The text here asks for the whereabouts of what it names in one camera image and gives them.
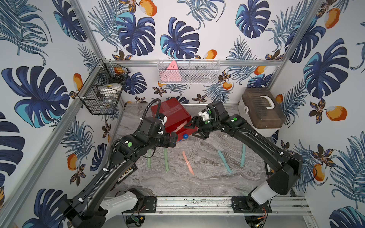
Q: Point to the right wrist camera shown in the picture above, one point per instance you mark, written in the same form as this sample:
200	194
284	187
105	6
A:
205	115

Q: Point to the pink triangle object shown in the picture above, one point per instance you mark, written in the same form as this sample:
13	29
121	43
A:
171	74

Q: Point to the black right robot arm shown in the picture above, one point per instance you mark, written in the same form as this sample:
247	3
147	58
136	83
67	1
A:
287	168

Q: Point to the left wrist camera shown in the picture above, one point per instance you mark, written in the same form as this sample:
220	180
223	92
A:
163	119

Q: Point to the pink fruit knife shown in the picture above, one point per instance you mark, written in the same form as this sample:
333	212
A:
187	163

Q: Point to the red three-drawer box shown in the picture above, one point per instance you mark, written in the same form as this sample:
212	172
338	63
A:
177	118

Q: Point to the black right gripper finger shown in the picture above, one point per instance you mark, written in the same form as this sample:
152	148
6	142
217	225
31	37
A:
201	134
193	123

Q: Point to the left yellow connector board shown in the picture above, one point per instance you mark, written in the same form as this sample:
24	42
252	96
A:
127	173

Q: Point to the clear mesh wall shelf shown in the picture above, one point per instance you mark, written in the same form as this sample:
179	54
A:
193	71

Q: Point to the green fruit knife left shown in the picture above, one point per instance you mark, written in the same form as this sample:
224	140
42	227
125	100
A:
149	154

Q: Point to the green fruit knife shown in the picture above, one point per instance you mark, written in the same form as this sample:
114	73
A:
149	154
166	163

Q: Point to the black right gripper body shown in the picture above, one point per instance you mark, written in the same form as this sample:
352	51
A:
210	125

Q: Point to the white object in basket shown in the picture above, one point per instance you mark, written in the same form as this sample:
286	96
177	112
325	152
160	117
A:
109	90

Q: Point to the brown lidded storage box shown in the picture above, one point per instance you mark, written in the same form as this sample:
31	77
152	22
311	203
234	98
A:
259	107

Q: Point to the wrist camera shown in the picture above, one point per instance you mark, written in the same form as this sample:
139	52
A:
163	119
205	115

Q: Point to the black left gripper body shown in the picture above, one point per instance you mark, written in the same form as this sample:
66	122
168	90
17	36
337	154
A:
172	139

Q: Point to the green fruit knife right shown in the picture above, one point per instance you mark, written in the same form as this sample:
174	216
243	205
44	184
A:
166	163

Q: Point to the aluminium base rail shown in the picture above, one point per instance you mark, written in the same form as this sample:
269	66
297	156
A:
219	206

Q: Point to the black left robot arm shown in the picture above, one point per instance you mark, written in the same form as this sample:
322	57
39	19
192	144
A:
90	208

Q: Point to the black wire basket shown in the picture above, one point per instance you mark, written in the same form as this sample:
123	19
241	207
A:
103	73

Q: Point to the teal fruit knife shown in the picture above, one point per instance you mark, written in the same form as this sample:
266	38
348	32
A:
242	162
225	162

